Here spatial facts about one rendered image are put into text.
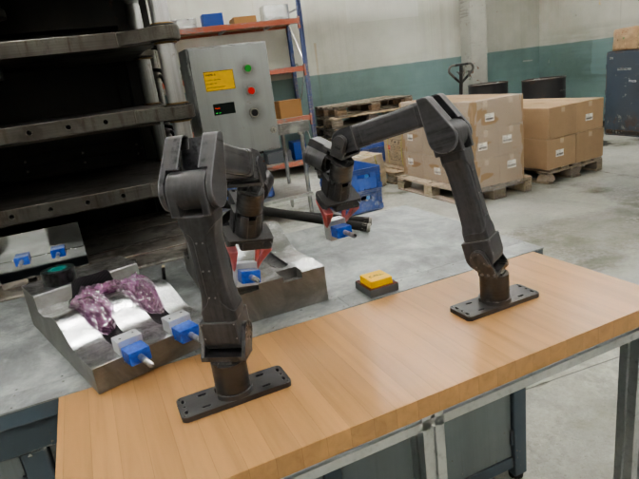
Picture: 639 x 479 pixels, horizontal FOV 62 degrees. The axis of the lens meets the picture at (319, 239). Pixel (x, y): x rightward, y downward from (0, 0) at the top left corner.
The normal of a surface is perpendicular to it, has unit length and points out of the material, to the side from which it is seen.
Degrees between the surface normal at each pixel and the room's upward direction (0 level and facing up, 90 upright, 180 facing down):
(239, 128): 90
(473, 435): 90
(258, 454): 0
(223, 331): 95
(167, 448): 0
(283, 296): 90
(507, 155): 81
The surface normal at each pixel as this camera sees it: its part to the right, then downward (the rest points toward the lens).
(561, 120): 0.47, 0.21
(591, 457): -0.12, -0.95
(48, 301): 0.62, -0.02
